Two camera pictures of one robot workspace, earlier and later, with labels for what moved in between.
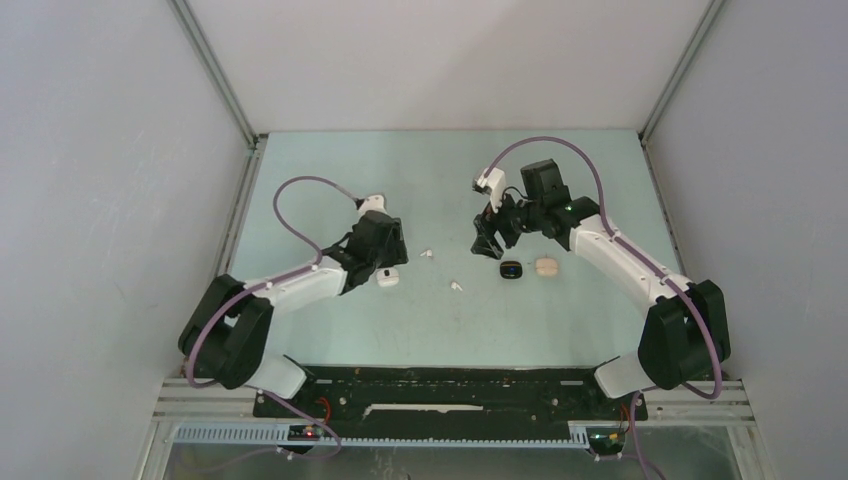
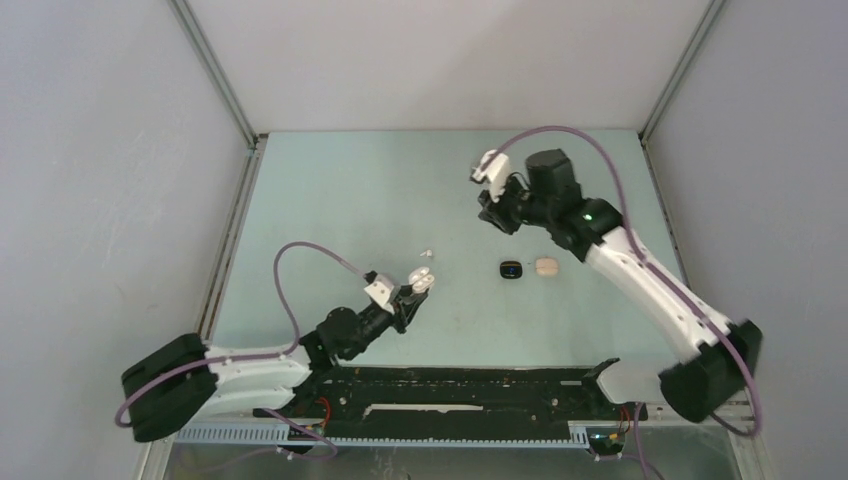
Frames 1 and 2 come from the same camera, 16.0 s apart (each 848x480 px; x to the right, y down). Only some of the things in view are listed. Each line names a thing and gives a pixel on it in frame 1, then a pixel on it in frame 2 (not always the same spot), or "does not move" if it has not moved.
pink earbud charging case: [546, 267] does not move
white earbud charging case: [387, 276] to [420, 279]
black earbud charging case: [511, 269] does not move
